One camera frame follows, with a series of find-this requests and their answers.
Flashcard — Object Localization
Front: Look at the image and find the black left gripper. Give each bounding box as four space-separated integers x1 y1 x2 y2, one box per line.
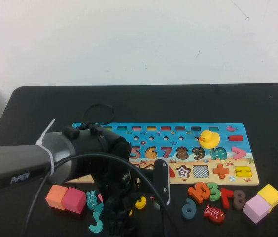
93 169 155 237

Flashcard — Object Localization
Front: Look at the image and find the teal number two piece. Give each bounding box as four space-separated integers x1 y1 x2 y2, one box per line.
89 211 104 233

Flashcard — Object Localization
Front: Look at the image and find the yellow number six piece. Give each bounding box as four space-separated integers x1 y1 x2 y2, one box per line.
134 196 147 209

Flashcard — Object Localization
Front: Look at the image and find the blue-grey number nine piece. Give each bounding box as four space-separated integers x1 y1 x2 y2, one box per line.
181 198 197 221

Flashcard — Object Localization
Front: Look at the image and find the orange number ten piece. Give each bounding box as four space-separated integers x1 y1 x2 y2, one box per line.
187 182 210 204

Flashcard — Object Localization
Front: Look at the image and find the green number three piece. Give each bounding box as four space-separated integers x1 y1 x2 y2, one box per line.
206 182 222 202

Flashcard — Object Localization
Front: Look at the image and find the colourful wooden puzzle board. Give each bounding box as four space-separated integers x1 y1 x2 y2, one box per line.
66 122 260 186

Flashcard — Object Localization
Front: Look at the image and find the red number seven piece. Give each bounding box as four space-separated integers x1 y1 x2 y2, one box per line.
220 188 235 210

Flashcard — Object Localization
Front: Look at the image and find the orange plus sign piece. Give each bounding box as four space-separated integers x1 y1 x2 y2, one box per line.
212 163 230 179

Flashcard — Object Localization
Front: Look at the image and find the brown number eight piece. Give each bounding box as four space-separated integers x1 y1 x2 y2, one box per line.
232 189 247 211

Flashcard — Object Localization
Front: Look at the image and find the yellow equals sign piece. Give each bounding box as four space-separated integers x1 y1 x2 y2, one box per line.
235 166 253 178

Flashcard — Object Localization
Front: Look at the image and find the pink greater-than sign piece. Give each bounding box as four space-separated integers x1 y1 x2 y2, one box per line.
231 146 246 160

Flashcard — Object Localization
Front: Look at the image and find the teal wooden fish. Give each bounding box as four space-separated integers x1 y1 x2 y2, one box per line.
85 190 98 211

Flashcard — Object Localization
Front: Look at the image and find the magenta wooden cube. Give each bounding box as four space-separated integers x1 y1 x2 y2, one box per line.
61 187 87 215

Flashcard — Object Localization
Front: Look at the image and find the orange wooden cube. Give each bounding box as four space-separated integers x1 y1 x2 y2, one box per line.
45 185 69 211

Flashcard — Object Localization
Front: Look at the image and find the red wooden fish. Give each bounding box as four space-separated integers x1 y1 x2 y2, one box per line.
203 204 226 223

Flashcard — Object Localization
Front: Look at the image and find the white zip tie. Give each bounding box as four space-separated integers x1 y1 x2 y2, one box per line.
35 119 56 176

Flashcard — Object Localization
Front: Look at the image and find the yellow rubber duck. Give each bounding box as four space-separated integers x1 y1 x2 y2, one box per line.
199 130 221 150

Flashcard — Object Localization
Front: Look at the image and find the light pink wooden cube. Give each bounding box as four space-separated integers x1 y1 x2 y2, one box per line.
242 194 273 225

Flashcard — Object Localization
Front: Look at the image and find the yellow wooden cube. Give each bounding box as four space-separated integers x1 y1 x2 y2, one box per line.
257 184 278 214

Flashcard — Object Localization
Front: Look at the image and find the black cable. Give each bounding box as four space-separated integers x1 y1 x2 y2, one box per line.
83 103 115 127
22 153 169 237

